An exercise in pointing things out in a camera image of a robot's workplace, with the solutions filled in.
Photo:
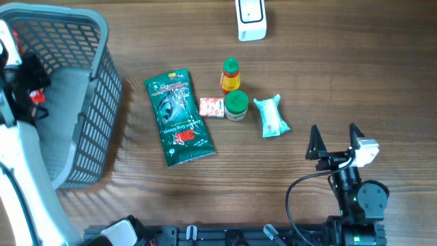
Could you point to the green lid jar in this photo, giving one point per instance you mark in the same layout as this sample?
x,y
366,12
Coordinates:
x,y
236,105

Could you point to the red stick sachet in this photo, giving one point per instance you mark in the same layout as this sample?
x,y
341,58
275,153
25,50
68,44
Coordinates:
x,y
37,96

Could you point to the light blue tissue pack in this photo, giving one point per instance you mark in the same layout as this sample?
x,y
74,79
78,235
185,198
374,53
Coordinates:
x,y
272,123

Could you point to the green glove package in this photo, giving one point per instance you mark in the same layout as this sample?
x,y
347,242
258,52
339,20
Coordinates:
x,y
183,134

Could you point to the grey plastic basket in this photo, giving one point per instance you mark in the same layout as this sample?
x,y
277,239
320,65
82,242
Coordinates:
x,y
85,91

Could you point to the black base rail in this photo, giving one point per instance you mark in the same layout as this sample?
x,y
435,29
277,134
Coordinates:
x,y
318,234

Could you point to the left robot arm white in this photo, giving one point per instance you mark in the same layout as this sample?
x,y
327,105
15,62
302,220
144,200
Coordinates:
x,y
30,201

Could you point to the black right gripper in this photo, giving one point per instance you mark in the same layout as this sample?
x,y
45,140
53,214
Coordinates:
x,y
333,159

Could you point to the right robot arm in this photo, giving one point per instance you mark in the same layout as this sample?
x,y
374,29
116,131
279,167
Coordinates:
x,y
361,203

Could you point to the small red white box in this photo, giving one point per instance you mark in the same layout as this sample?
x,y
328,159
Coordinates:
x,y
212,107

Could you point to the white barcode scanner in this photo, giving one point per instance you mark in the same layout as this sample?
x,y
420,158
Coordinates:
x,y
251,20

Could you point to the red sriracha bottle green cap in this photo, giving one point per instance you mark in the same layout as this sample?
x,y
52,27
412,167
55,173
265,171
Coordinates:
x,y
230,77

